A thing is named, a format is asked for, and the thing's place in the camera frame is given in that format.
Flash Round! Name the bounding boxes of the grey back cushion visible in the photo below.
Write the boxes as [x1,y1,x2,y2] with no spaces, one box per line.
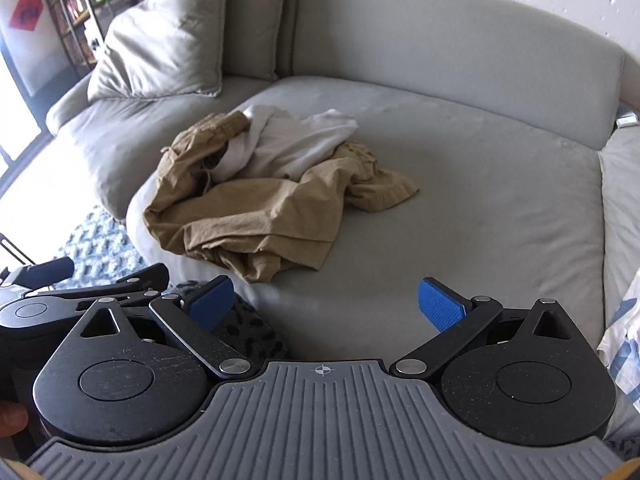
[220,0,292,78]

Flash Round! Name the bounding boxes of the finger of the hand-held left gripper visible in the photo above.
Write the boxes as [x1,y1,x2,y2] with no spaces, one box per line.
[75,262,172,307]
[7,256,76,291]

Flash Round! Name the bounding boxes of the blue white patterned rug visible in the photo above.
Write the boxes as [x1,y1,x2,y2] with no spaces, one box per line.
[47,204,153,288]

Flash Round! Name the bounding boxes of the bookshelf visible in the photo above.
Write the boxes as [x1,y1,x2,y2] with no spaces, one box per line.
[31,0,138,68]

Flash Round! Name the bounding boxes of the person's left hand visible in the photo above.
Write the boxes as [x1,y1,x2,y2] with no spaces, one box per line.
[0,401,29,439]

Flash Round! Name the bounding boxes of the metal sofa bracket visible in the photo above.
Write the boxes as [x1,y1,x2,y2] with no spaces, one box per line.
[614,106,640,130]

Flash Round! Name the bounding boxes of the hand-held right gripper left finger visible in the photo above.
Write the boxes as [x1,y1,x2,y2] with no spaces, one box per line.
[65,275,252,379]

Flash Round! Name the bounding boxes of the grey sofa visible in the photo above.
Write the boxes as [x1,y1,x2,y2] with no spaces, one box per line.
[45,0,640,443]

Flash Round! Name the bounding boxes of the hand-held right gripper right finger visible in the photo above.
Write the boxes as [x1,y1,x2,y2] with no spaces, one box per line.
[390,276,576,377]

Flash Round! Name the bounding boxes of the tan drawstring shorts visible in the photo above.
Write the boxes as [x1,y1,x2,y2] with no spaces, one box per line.
[157,110,421,213]

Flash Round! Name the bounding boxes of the red wall poster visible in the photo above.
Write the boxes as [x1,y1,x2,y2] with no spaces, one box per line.
[9,0,46,31]

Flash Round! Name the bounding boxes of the grey side cushion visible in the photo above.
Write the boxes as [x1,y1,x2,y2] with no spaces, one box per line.
[597,127,640,331]

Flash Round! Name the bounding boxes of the blue white printed cloth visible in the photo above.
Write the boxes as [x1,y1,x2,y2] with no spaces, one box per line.
[596,270,640,403]

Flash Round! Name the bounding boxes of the large grey throw cushion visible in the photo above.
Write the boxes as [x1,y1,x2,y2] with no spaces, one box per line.
[86,0,232,102]

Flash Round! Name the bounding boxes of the tan shirt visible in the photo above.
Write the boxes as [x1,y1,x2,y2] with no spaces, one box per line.
[142,160,351,283]

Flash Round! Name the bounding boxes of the dark spotted cloth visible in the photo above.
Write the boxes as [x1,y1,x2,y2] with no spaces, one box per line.
[167,280,292,361]

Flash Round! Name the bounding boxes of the off-white garment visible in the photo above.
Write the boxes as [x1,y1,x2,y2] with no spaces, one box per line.
[210,104,360,183]

